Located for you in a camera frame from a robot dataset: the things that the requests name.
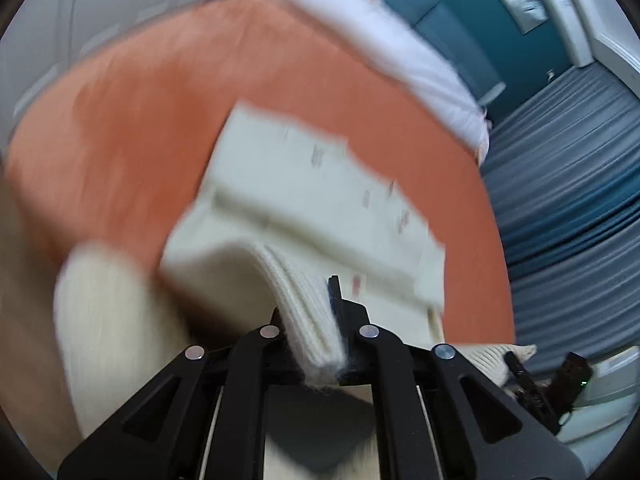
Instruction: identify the white duvet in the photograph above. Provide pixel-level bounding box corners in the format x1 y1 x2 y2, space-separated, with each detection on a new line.
240 0 493 166

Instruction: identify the white wall box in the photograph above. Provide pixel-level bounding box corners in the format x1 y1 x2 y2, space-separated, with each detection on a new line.
539 0 596 67

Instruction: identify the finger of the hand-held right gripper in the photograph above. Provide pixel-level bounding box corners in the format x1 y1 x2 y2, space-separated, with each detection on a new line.
504 351 562 436

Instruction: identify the grey curtain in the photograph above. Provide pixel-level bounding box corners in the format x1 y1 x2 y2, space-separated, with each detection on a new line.
479 65 640 377

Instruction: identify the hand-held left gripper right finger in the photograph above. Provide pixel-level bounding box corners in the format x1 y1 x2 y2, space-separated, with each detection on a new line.
327 275 587 480

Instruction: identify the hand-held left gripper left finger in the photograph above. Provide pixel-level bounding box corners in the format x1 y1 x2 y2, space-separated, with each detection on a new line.
57 307 288 480

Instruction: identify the cream knitted sweater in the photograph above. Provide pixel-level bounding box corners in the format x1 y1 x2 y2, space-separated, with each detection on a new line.
54 100 538 480

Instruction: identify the white wardrobe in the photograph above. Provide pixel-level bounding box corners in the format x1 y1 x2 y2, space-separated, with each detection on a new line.
0 0 241 128

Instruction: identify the blue bed headboard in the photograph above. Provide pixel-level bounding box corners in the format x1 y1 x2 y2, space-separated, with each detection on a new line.
370 0 507 128

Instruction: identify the orange fleece blanket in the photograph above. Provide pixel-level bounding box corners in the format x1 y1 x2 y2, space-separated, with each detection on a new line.
5 0 518 347

